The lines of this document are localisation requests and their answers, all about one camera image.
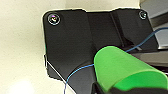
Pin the small green bowl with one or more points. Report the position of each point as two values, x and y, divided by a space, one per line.
123 68

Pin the black robot base strut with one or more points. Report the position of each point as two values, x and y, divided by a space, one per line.
156 57

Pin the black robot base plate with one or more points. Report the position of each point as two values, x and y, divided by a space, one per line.
70 36

